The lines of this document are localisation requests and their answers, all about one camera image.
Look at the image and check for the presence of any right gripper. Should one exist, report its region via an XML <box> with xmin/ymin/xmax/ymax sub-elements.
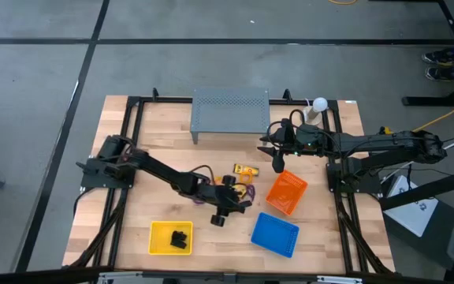
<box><xmin>256</xmin><ymin>117</ymin><xmax>322</xmax><ymax>174</ymax></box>

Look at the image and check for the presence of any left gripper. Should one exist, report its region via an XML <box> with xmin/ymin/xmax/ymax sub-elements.
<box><xmin>195</xmin><ymin>174</ymin><xmax>247</xmax><ymax>228</ymax></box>

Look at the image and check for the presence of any blue plastic basket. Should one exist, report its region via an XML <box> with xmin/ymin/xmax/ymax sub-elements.
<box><xmin>250</xmin><ymin>211</ymin><xmax>301</xmax><ymax>260</ymax></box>

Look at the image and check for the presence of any orange plastic basket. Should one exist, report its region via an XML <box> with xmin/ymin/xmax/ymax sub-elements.
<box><xmin>265</xmin><ymin>169</ymin><xmax>309</xmax><ymax>218</ymax></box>

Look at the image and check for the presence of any yellow plastic basket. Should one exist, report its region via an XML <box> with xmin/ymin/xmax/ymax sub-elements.
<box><xmin>148</xmin><ymin>220</ymin><xmax>195</xmax><ymax>256</ymax></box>

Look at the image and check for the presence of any black desk foot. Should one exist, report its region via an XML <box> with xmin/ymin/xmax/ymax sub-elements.
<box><xmin>402</xmin><ymin>0</ymin><xmax>454</xmax><ymax>107</ymax></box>

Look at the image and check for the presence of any grey perforated metal shelf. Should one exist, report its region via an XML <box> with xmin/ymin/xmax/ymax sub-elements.
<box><xmin>189</xmin><ymin>87</ymin><xmax>272</xmax><ymax>147</ymax></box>

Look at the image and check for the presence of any white bulb table lamp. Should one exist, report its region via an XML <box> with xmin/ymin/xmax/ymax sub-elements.
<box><xmin>301</xmin><ymin>96</ymin><xmax>329</xmax><ymax>127</ymax></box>

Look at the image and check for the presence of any white cardboard box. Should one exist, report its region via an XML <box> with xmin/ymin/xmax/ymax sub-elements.
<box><xmin>383</xmin><ymin>175</ymin><xmax>440</xmax><ymax>237</ymax></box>

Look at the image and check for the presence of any black slanted bar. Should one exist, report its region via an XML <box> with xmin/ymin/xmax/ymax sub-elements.
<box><xmin>380</xmin><ymin>164</ymin><xmax>454</xmax><ymax>212</ymax></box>

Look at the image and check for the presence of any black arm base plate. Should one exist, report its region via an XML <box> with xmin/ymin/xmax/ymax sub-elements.
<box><xmin>326</xmin><ymin>161</ymin><xmax>381</xmax><ymax>194</ymax></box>
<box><xmin>80</xmin><ymin>157</ymin><xmax>137</xmax><ymax>189</ymax></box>

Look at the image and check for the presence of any black aluminium table frame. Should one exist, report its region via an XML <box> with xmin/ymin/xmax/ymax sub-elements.
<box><xmin>63</xmin><ymin>87</ymin><xmax>396</xmax><ymax>277</ymax></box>

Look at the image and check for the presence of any yellow extension cord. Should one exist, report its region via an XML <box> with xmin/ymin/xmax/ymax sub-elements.
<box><xmin>380</xmin><ymin>94</ymin><xmax>454</xmax><ymax>135</ymax></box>

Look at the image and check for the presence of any silver metal bracket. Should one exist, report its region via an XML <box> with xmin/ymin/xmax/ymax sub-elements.
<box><xmin>316</xmin><ymin>275</ymin><xmax>364</xmax><ymax>284</ymax></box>

